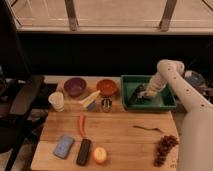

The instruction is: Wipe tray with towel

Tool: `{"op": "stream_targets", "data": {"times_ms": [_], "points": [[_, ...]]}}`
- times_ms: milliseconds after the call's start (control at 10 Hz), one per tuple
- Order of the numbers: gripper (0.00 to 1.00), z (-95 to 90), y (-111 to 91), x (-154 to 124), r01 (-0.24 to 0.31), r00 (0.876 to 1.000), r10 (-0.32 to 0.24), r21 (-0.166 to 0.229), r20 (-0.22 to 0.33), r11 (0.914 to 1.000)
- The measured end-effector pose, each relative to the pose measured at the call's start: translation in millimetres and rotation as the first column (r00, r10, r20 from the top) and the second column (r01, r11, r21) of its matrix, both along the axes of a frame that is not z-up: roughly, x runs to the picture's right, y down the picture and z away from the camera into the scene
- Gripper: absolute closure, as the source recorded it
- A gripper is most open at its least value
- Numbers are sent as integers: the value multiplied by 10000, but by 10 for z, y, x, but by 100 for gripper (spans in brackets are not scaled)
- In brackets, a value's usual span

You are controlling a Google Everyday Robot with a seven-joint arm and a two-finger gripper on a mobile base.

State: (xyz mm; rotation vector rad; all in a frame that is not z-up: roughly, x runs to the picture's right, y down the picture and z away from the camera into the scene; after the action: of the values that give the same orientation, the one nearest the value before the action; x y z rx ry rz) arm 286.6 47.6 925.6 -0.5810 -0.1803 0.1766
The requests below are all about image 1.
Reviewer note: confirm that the orange bowl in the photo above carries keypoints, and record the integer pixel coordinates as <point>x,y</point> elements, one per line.
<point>107,87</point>

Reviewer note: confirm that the small dark can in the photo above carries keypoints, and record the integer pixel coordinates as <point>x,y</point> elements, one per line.
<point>106,104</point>

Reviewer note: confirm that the blue sponge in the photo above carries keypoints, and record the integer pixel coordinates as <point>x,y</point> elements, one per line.
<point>63,146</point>

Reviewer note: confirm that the bunch of red grapes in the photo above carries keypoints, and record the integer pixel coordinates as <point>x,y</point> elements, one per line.
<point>163,148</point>

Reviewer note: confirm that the dark grey towel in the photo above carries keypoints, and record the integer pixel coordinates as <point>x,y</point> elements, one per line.
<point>138,94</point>

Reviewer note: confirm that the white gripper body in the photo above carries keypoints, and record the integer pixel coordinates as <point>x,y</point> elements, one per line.
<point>155,85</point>

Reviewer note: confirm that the yellow lemon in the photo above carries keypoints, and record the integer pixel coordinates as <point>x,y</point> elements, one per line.
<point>100,155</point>

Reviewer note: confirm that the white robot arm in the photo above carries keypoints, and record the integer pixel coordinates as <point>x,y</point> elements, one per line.
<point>196,141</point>

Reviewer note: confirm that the white plastic cup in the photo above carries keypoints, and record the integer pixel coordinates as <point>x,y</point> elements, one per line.
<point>56,99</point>

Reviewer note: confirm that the black office chair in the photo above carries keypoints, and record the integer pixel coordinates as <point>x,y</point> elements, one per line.
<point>15,127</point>

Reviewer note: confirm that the black rectangular bar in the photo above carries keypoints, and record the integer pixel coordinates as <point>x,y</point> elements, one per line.
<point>84,152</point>

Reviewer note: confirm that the orange carrot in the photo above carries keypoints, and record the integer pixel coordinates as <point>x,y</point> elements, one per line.
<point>81,125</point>

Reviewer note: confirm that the green plastic tray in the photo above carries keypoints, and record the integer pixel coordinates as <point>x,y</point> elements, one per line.
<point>163,101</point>

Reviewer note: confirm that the purple bowl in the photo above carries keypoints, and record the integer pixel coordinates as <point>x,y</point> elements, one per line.
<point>74,87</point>

